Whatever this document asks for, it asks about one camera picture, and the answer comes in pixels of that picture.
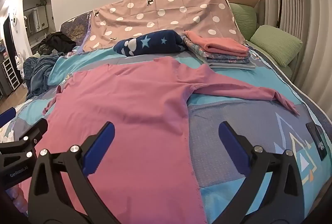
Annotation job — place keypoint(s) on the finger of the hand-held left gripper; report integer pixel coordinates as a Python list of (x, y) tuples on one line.
[(36, 129), (7, 115)]

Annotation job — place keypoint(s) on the green pillow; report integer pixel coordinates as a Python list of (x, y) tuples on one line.
[(277, 43), (243, 19)]

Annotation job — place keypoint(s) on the navy star blanket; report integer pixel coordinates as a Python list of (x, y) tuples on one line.
[(150, 43)]

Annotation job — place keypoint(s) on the potted plant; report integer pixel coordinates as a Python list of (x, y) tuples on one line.
[(42, 0)]

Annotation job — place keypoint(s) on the beige curtain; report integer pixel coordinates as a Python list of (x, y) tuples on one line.
[(306, 19)]

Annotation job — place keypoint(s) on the pink long-sleeve shirt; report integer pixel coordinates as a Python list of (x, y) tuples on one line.
[(134, 115)]

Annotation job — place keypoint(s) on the black clothes pile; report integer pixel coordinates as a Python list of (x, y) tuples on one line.
[(55, 42)]

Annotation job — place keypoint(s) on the white shelf rack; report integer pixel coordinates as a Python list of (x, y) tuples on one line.
[(10, 74)]

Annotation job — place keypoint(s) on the pink polka dot sheet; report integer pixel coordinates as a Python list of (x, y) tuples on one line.
[(166, 21)]

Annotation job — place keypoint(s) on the black phone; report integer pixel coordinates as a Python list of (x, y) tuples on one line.
[(316, 139)]

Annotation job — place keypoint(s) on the geometric printed bedspread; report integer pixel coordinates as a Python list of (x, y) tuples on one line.
[(233, 115)]

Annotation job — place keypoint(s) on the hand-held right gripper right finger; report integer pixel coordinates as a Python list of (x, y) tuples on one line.
[(233, 147)]

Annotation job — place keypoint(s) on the dark printed cloth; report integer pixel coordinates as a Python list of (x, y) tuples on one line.
[(75, 28)]

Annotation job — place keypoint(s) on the floral folded clothes stack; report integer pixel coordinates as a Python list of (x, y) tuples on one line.
[(228, 60)]

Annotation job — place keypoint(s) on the dark blue fleece blanket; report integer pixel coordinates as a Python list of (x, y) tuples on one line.
[(36, 73)]

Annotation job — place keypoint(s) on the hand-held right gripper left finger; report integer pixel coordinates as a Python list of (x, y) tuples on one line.
[(99, 147)]

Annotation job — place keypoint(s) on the salmon folded garment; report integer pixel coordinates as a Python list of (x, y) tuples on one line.
[(220, 45)]

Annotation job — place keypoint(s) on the white cat figurine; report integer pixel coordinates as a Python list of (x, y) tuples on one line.
[(18, 60)]

